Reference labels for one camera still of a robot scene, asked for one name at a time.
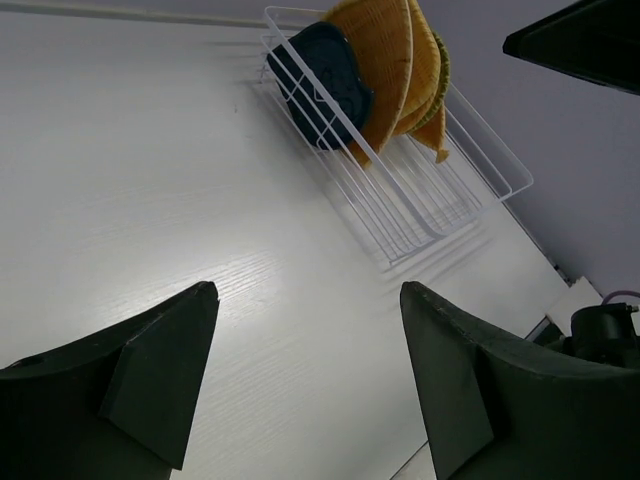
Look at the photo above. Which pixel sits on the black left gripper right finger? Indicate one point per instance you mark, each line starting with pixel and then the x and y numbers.
pixel 496 406

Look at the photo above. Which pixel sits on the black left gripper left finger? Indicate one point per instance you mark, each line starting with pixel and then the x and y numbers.
pixel 116 404

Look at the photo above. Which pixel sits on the small orange woven plate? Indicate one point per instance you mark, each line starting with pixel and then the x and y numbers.
pixel 432 134

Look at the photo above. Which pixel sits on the square orange woven plate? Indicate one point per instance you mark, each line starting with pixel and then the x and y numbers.
pixel 425 72

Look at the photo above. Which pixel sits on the triangular orange woven plate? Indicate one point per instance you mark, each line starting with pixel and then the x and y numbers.
pixel 380 34

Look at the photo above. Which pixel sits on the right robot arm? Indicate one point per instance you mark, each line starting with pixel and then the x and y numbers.
pixel 594 41

